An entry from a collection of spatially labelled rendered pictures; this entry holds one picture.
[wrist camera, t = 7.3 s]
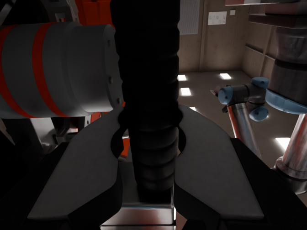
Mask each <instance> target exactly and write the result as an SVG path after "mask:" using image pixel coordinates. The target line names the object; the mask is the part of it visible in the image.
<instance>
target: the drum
mask: <svg viewBox="0 0 307 230"><path fill-rule="evenodd" d="M115 32H116V30H115V29H114V27H112V26H111V25H110V24H105V25H88V26H83V25H82V24H80V23H79V22H76V21H67V22H48V23H35V24H14V25H3V26H0V118H3V119H24V118H50V117H77V116H90V115H92V114H93V113H94V112H110V111H112V110H113V109H115V108H116V107H118V106H122V105H123V101H124V99H123V94H122V82H123V81H122V80H121V78H120V73H119V66H118V61H119V59H120V58H119V55H118V54H117V52H116V45H115V38H114V35H115Z"/></svg>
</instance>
